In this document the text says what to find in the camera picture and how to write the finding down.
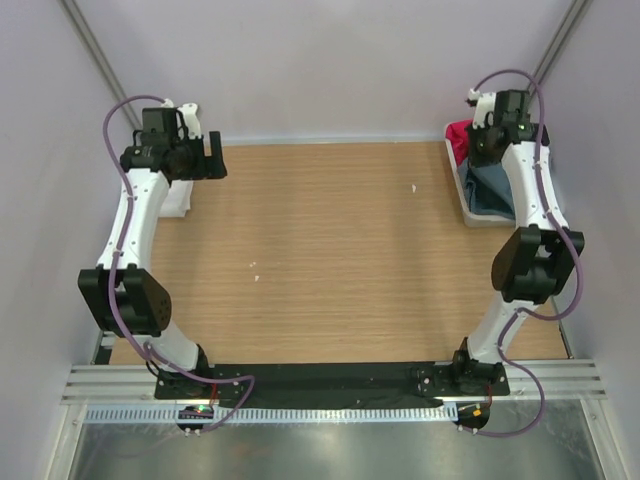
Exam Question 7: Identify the folded white t-shirt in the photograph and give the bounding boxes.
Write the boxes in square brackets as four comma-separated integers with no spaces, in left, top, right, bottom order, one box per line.
[159,181,194,218]

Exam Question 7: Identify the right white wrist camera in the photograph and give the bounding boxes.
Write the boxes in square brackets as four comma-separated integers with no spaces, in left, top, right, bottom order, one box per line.
[467,89,496,129]

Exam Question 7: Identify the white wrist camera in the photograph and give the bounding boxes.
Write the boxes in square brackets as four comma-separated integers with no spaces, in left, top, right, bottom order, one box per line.
[161,99,203,139]
[467,89,496,129]

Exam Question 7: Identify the white slotted cable duct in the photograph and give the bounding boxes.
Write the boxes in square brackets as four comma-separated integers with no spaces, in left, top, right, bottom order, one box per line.
[85,403,458,425]

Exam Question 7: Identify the aluminium corner post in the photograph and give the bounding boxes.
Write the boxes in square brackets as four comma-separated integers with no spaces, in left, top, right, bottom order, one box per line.
[533,0,593,85]
[57,0,128,102]

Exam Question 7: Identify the purple cable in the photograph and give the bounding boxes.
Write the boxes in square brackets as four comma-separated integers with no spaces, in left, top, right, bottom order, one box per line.
[472,69,586,439]
[102,94,257,434]

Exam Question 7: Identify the red t-shirt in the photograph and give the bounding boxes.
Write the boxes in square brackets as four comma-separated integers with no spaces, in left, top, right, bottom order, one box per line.
[445,119,472,166]

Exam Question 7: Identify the white plastic laundry basket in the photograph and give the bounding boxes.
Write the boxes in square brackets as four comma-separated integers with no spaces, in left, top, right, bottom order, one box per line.
[443,119,551,229]

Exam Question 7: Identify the blue-grey t-shirt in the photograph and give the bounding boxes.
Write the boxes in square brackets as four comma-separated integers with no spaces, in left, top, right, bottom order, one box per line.
[457,158,515,220]

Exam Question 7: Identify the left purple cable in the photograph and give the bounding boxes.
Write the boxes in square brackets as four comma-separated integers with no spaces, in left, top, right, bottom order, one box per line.
[102,94,257,434]

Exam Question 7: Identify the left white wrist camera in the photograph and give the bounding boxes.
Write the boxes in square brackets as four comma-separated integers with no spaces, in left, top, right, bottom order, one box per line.
[161,99,203,139]

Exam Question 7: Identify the right aluminium corner post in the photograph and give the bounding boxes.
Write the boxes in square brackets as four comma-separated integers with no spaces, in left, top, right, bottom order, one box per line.
[533,0,593,85]

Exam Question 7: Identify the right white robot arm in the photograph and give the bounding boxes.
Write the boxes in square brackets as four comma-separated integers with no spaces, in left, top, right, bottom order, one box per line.
[450,89,585,396]

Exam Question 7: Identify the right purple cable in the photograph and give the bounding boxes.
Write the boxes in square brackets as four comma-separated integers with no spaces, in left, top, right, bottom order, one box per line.
[472,69,586,439]

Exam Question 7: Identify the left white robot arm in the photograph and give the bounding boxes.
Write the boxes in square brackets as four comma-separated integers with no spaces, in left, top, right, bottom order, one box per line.
[77,100,227,400]

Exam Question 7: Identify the left aluminium corner post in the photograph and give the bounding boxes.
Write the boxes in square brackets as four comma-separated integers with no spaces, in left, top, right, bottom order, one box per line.
[57,0,128,102]

